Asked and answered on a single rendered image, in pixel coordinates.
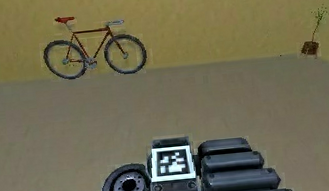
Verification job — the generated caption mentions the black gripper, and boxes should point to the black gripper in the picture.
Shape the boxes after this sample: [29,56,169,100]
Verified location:
[97,161,154,191]

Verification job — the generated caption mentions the red bicycle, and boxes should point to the red bicycle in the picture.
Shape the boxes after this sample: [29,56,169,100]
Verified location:
[40,8,149,83]

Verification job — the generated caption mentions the thin green house plant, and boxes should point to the thin green house plant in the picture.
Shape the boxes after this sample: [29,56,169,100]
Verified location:
[296,3,329,58]

